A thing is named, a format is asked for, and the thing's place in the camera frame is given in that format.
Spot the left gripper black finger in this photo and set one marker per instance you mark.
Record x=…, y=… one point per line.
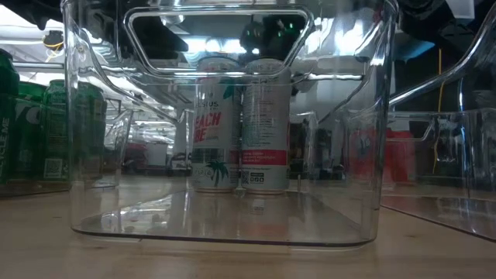
x=159, y=38

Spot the white Celsius peach can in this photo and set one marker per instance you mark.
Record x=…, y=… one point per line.
x=215, y=128
x=265, y=128

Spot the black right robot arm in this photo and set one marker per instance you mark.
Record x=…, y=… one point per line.
x=426, y=19

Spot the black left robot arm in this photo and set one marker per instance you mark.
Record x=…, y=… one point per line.
x=27, y=11

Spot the clear plastic bin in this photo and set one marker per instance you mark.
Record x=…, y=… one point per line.
x=232, y=221
x=120, y=128
x=445, y=213

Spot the red background cabinet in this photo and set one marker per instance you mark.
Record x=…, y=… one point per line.
x=135, y=155

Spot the black metal table frame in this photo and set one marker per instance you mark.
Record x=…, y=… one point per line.
x=155, y=171

